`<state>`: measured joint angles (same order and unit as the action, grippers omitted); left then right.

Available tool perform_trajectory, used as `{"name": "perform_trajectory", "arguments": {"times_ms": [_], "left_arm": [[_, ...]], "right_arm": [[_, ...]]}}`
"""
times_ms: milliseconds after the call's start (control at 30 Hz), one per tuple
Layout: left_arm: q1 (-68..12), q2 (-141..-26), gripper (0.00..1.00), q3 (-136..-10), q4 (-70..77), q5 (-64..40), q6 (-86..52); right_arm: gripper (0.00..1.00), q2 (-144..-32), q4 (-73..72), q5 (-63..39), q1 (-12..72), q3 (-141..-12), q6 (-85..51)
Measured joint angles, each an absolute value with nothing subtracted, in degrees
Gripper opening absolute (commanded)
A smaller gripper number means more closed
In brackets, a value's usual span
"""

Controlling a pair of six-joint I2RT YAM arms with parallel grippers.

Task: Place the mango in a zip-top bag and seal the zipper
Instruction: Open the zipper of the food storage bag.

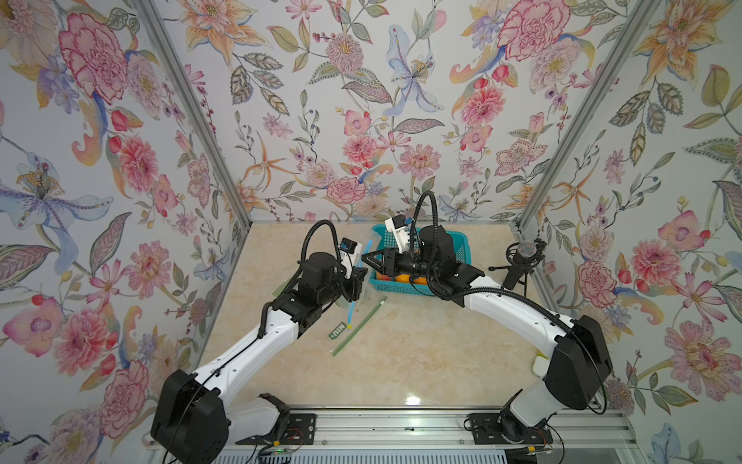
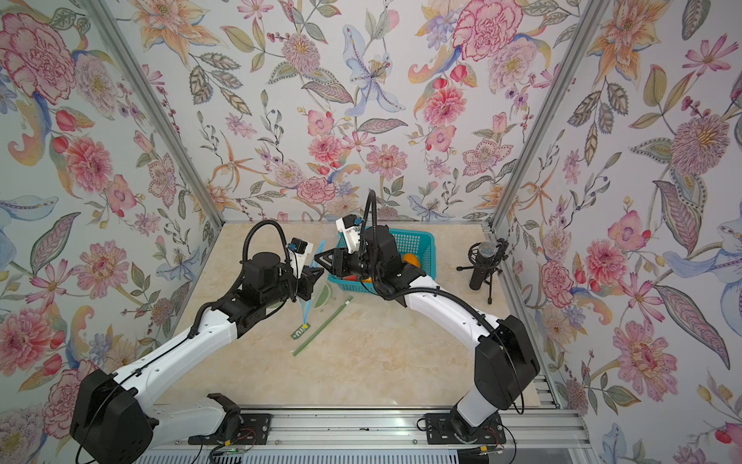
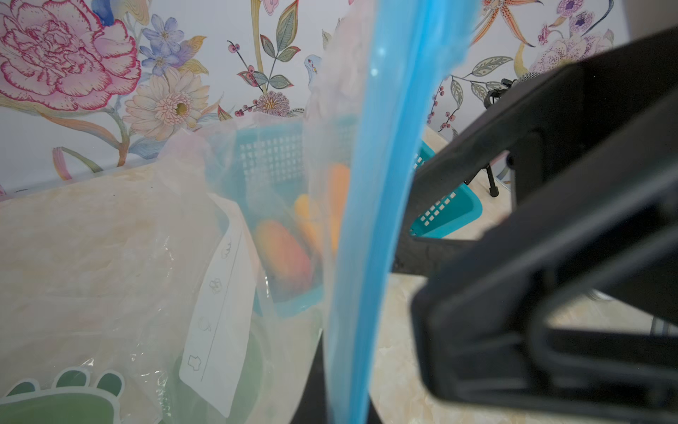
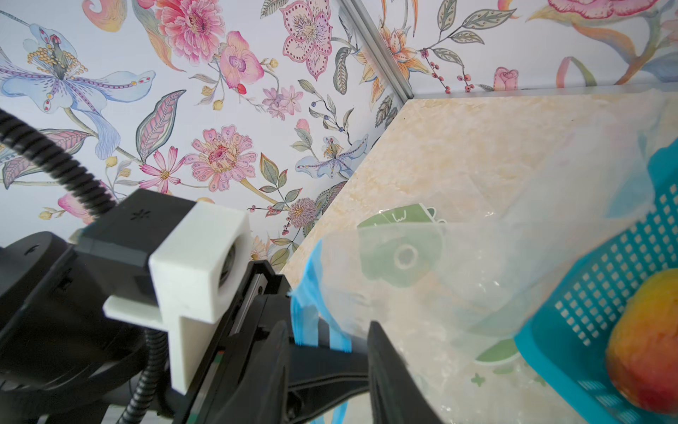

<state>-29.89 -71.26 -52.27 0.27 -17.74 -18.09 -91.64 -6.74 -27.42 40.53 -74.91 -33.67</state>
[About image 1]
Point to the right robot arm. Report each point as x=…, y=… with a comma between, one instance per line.
x=579, y=363

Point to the left aluminium corner post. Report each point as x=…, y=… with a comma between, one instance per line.
x=157, y=33

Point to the white rounded box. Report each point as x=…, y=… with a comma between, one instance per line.
x=540, y=366

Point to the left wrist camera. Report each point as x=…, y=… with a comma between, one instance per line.
x=348, y=252

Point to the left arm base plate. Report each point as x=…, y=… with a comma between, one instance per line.
x=293, y=430

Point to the clear zip-top bag blue zipper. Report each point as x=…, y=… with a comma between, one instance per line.
x=358, y=265

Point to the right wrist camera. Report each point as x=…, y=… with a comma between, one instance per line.
x=398, y=227

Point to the teal plastic basket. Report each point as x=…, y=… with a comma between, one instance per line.
x=384, y=240

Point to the right aluminium corner post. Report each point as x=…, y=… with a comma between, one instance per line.
x=619, y=52

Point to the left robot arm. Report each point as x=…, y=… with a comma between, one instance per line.
x=196, y=418

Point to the aluminium rail front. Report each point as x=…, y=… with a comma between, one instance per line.
x=428, y=428

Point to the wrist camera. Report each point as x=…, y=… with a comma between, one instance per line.
x=348, y=252
x=398, y=227

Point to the aluminium corner post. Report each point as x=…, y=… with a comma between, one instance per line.
x=157, y=33
x=619, y=52

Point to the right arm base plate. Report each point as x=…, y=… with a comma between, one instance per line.
x=492, y=429

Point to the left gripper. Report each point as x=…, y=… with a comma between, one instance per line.
x=356, y=281

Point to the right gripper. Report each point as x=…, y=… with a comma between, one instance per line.
x=391, y=261

